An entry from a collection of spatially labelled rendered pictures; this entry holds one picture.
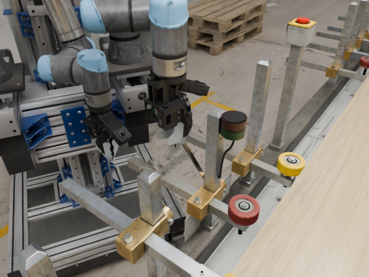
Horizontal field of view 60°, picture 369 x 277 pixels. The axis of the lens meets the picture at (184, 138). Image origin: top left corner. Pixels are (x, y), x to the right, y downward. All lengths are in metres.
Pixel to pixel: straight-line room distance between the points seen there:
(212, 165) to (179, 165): 1.50
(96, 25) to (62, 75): 0.25
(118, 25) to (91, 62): 0.19
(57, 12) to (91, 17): 0.30
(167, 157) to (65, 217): 0.93
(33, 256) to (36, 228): 1.32
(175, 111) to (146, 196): 0.20
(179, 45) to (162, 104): 0.14
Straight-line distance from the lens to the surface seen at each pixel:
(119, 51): 1.27
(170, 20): 0.64
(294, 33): 1.17
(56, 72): 0.96
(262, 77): 0.97
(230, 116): 0.77
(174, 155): 2.44
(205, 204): 0.90
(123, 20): 0.74
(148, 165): 1.03
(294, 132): 1.54
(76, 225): 1.79
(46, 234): 1.80
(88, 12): 0.75
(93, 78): 0.92
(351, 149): 1.16
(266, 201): 1.28
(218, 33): 4.14
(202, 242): 1.03
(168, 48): 0.66
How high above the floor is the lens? 1.53
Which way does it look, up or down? 36 degrees down
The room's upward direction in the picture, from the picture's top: straight up
